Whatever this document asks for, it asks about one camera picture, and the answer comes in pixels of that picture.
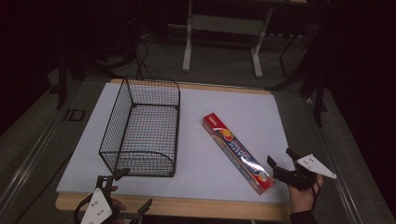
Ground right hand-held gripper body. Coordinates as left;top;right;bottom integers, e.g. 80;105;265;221
273;153;338;191

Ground white table mat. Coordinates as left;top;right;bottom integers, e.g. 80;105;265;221
55;81;295;204

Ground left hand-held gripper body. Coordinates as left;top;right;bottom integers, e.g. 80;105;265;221
79;175;141;224

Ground white metal table frame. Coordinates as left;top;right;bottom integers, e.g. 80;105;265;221
181;0;276;79

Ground person's left hand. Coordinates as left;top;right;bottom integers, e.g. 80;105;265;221
108;185;129;224

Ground black gripper strap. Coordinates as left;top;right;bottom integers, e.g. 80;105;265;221
73;193;93;224

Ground grey metal floor rail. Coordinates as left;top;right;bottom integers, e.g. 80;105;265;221
304;97;367;224
0;106;68;216

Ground black wire basket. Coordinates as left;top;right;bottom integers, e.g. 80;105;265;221
98;77;181;178

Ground person's right hand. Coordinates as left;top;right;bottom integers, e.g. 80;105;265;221
287;174;325;215

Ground long red blue wrap box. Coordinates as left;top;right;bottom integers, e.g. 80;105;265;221
201;112;276;196

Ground black floor cables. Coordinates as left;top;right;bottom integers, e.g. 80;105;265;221
133;38;161;82

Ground black metal stand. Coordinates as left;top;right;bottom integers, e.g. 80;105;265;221
266;29;330;127
55;43;87;110

